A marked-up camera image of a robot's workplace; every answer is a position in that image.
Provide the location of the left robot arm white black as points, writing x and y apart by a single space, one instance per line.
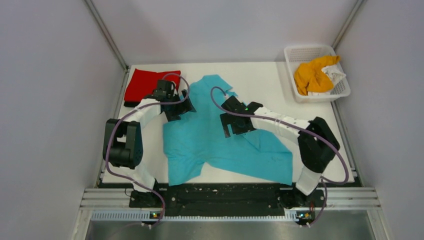
123 142

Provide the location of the white t shirt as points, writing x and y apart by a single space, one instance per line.
334 73

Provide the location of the orange t shirt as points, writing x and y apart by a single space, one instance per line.
309 76

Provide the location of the teal t shirt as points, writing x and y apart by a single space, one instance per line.
198 138

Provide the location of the folded red t shirt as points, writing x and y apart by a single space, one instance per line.
141 84

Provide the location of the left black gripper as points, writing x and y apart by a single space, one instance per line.
183 107

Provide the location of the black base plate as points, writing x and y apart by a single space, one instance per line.
226 199

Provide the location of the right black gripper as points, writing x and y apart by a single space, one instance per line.
227 119

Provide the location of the white cable duct strip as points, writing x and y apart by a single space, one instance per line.
153 216

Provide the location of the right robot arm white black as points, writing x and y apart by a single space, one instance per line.
316 143

